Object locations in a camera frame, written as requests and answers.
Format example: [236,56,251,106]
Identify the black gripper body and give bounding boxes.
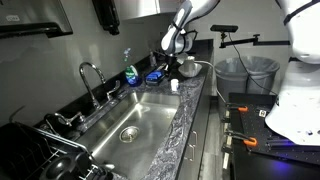
[165,55,178,79]

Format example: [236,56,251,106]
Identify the blue rectangular container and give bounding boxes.
[145,70,165,86]

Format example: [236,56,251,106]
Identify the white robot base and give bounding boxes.
[265,0,320,146]

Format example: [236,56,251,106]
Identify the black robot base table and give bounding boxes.
[229,93,320,180]

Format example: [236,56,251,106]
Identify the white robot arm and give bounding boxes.
[161,0,221,59]

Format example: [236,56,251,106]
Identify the grey cup in bowl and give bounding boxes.
[183,56,195,71]

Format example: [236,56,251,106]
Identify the small clear bottle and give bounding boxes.
[149,51,157,67]

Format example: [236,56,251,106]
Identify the white ceramic bowl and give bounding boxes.
[178,63,202,78]

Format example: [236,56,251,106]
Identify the small white cup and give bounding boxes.
[170,79,179,91]

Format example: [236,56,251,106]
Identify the green dish soap bottle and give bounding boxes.
[124,48,139,86]

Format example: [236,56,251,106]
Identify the black bar clamp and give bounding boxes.
[226,103,248,112]

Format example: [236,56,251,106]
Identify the grey trash bin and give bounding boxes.
[215,56,280,100]

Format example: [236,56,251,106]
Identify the black soap dispenser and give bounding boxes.
[92,0,120,35]

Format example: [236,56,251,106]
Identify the chrome kitchen faucet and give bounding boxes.
[79,62,107,110]

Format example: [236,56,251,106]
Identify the stainless steel sink basin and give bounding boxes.
[77,92,180,180]

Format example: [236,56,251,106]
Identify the black paper towel dispenser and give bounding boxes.
[0,0,73,38]

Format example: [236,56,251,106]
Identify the black dish drying rack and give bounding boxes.
[0,120,114,180]

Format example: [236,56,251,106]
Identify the white cable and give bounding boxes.
[194,59,228,104]

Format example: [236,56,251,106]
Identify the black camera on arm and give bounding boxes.
[210,25,238,33]

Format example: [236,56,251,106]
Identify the cabinet door handle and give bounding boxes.
[192,130,198,146]
[184,144,195,162]

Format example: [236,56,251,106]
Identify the orange handled bar clamp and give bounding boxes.
[225,130,258,147]

